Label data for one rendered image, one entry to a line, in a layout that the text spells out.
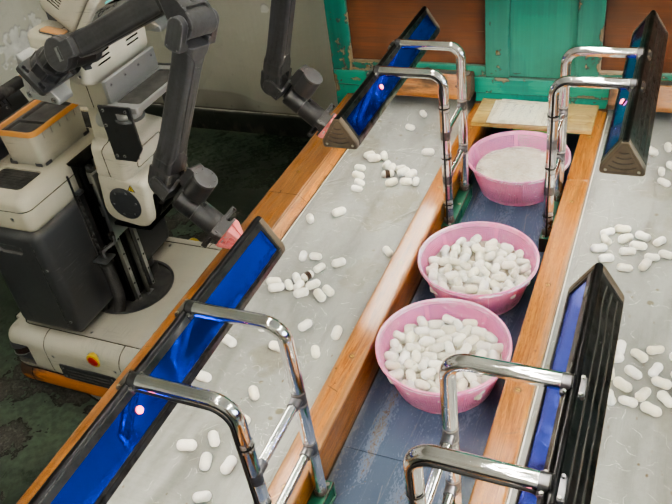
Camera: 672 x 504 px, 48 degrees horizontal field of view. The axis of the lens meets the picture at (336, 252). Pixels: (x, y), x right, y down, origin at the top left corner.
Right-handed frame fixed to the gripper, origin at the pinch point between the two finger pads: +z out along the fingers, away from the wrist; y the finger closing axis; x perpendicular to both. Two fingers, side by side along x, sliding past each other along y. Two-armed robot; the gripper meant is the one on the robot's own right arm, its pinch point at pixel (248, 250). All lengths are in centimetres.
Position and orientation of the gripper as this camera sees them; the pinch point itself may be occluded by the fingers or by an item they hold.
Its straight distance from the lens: 173.4
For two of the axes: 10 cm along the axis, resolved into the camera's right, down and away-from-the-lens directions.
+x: -5.1, 5.0, 7.0
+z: 7.8, 6.2, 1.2
